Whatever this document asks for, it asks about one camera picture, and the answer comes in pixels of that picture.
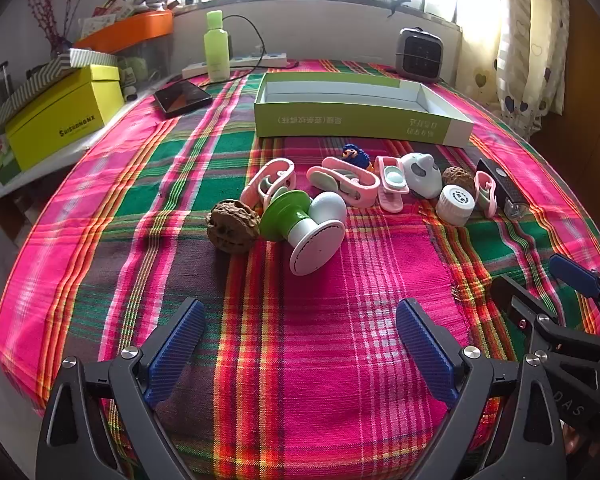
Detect pink clip with mint pads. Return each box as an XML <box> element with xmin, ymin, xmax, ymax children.
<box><xmin>306</xmin><ymin>156</ymin><xmax>381</xmax><ymax>206</ymax></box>
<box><xmin>240</xmin><ymin>158</ymin><xmax>297</xmax><ymax>211</ymax></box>
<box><xmin>473</xmin><ymin>170</ymin><xmax>498</xmax><ymax>218</ymax></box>
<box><xmin>374</xmin><ymin>155</ymin><xmax>411</xmax><ymax>212</ymax></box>

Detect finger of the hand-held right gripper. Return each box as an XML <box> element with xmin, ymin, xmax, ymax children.
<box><xmin>549</xmin><ymin>254</ymin><xmax>600</xmax><ymax>343</ymax></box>
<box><xmin>491</xmin><ymin>274</ymin><xmax>600</xmax><ymax>361</ymax></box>

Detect small brown walnut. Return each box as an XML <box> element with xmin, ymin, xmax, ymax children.
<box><xmin>441</xmin><ymin>166</ymin><xmax>476</xmax><ymax>192</ymax></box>

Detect white power strip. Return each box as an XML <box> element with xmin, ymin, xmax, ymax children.
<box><xmin>181</xmin><ymin>51</ymin><xmax>288</xmax><ymax>80</ymax></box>

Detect white bottle cap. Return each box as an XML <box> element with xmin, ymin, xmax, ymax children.
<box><xmin>435</xmin><ymin>184</ymin><xmax>476</xmax><ymax>227</ymax></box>

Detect yellow cardboard box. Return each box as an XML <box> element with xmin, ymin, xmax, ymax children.
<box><xmin>4</xmin><ymin>64</ymin><xmax>126</xmax><ymax>172</ymax></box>

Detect dark glass jar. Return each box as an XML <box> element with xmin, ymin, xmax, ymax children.
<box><xmin>0</xmin><ymin>61</ymin><xmax>13</xmax><ymax>106</ymax></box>

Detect grey space heater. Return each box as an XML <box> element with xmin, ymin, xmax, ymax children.
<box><xmin>395</xmin><ymin>27</ymin><xmax>445</xmax><ymax>82</ymax></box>

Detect black smartphone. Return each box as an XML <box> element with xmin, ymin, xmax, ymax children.
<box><xmin>153</xmin><ymin>83</ymin><xmax>213</xmax><ymax>120</ymax></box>

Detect large brown walnut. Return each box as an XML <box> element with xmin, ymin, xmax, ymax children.
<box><xmin>205</xmin><ymin>199</ymin><xmax>262</xmax><ymax>256</ymax></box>

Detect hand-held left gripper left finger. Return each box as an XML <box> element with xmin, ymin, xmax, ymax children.
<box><xmin>36</xmin><ymin>298</ymin><xmax>206</xmax><ymax>480</ymax></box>

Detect green white cardboard box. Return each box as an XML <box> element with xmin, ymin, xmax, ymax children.
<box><xmin>253</xmin><ymin>71</ymin><xmax>475</xmax><ymax>147</ymax></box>

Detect small green white boxes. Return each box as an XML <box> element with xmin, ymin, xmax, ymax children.
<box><xmin>0</xmin><ymin>140</ymin><xmax>21</xmax><ymax>186</ymax></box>

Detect light green plastic bottle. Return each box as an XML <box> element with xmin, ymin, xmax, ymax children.
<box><xmin>203</xmin><ymin>10</ymin><xmax>231</xmax><ymax>82</ymax></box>

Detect clear glass tank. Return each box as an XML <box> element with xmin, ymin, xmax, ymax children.
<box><xmin>115</xmin><ymin>40</ymin><xmax>173</xmax><ymax>91</ymax></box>

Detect heart print curtain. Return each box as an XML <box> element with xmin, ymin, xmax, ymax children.
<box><xmin>495</xmin><ymin>0</ymin><xmax>573</xmax><ymax>133</ymax></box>

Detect green white striped box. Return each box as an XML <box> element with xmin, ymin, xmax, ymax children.
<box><xmin>0</xmin><ymin>49</ymin><xmax>118</xmax><ymax>142</ymax></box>

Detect pink green plaid tablecloth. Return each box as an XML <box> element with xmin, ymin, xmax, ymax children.
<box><xmin>0</xmin><ymin>57</ymin><xmax>600</xmax><ymax>480</ymax></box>

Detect red decorative branches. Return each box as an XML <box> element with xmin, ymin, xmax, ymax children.
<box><xmin>22</xmin><ymin>0</ymin><xmax>88</xmax><ymax>58</ymax></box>

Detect orange plastic tray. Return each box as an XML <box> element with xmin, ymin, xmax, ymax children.
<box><xmin>72</xmin><ymin>10</ymin><xmax>174</xmax><ymax>55</ymax></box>

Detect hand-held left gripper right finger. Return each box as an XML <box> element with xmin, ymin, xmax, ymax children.
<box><xmin>396</xmin><ymin>298</ymin><xmax>566</xmax><ymax>480</ymax></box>

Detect green white suction cup gadget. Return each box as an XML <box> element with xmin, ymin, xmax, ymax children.
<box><xmin>259</xmin><ymin>189</ymin><xmax>346</xmax><ymax>277</ymax></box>

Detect small blue fuzzy toy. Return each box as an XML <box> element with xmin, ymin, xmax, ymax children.
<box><xmin>341</xmin><ymin>143</ymin><xmax>372</xmax><ymax>168</ymax></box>

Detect white grey dome gadget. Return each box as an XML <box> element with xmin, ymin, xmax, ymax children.
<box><xmin>399</xmin><ymin>152</ymin><xmax>443</xmax><ymax>199</ymax></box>

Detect black rectangular device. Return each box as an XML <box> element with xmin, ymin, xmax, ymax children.
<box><xmin>476</xmin><ymin>157</ymin><xmax>528</xmax><ymax>219</ymax></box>

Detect black charger cable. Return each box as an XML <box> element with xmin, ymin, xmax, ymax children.
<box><xmin>177</xmin><ymin>14</ymin><xmax>301</xmax><ymax>83</ymax></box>

